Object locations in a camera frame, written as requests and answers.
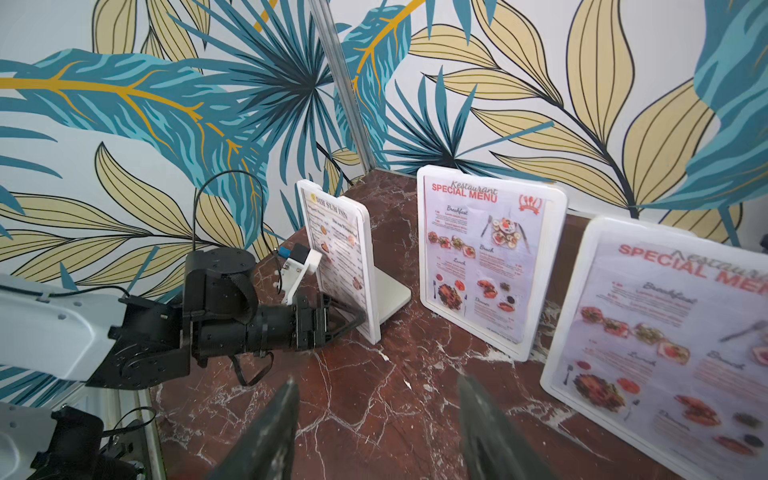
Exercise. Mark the yellow header menu sheet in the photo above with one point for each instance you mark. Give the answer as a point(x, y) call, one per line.
point(333, 230)

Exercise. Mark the pink menu sheet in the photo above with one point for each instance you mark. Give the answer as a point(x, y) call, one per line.
point(481, 241)

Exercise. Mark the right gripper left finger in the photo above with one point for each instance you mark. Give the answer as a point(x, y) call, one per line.
point(266, 449)

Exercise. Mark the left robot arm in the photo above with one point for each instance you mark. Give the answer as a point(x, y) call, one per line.
point(127, 342)

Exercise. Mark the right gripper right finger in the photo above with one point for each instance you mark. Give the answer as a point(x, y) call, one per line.
point(492, 446)

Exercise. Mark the restaurant special menu sheet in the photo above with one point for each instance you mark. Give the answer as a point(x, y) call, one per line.
point(666, 354)

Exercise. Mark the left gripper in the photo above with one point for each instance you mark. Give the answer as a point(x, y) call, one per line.
point(316, 327)

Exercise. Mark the white menu rack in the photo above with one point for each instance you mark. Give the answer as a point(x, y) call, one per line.
point(660, 348)
point(384, 295)
point(553, 222)

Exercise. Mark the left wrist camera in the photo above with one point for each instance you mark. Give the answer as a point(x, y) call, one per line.
point(298, 262)

